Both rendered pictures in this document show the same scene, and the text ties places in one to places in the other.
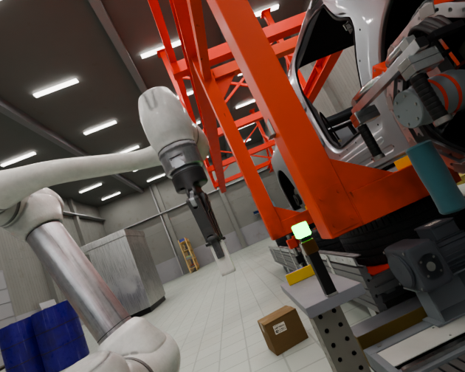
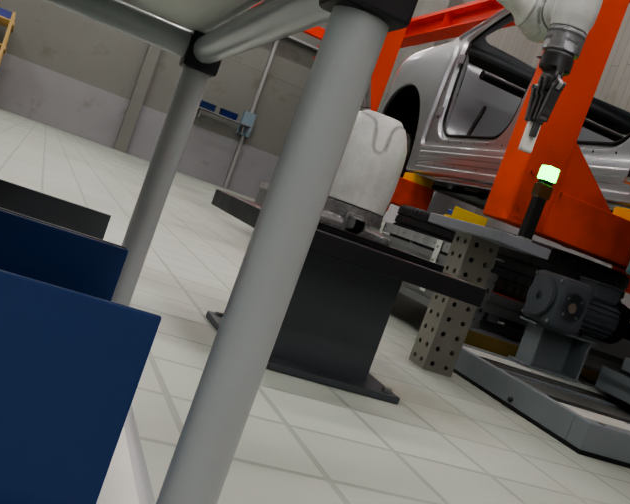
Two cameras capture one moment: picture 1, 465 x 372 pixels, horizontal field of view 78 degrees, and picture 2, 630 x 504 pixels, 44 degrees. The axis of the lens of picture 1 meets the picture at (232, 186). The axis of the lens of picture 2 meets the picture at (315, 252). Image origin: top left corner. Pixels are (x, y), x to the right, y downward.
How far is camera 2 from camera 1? 148 cm
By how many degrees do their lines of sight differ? 20
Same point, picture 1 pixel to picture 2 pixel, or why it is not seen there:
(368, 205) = (563, 220)
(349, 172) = (578, 172)
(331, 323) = (473, 272)
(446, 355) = (522, 375)
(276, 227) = not seen: hidden behind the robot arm
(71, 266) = not seen: hidden behind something
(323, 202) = (531, 177)
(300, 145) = (567, 98)
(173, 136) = (583, 24)
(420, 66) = not seen: outside the picture
